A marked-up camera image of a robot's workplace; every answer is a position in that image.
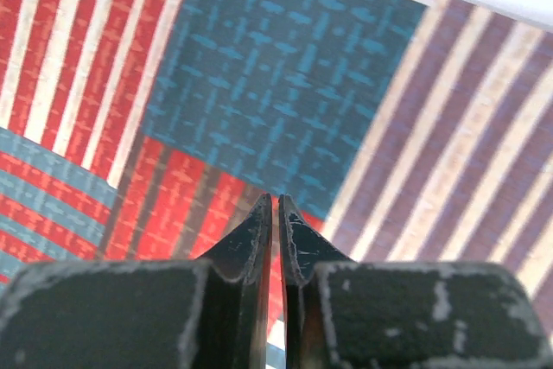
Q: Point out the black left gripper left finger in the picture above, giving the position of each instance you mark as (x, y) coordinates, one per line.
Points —
(208, 312)

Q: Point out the striped patchwork placemat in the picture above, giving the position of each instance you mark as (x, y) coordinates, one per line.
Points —
(403, 130)

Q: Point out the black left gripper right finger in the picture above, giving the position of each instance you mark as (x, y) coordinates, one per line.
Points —
(340, 313)

